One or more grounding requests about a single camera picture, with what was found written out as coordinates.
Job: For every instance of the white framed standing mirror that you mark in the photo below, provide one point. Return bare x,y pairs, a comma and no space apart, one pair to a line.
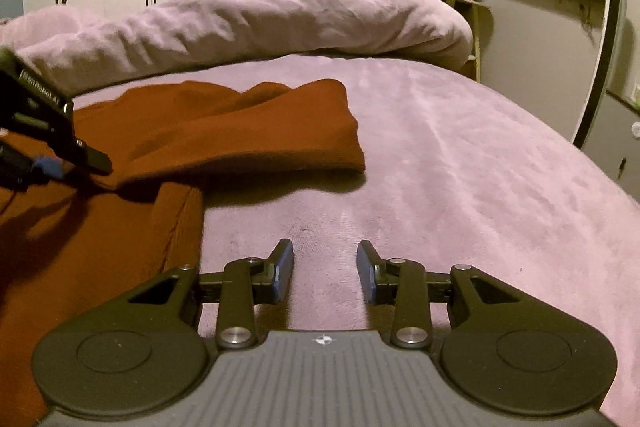
614,17

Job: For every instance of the brown knit cardigan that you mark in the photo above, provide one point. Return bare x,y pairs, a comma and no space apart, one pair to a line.
66,249

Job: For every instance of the lilac bed sheet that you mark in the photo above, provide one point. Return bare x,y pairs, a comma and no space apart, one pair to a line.
455,173

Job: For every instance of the lilac rumpled duvet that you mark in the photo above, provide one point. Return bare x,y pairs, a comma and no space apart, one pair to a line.
71,51

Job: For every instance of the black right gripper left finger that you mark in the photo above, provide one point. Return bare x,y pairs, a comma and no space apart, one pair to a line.
240,287

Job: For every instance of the wooden corner shelf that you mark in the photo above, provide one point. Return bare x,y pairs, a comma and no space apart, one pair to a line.
470,10

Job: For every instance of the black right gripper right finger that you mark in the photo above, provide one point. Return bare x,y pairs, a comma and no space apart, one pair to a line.
409,288

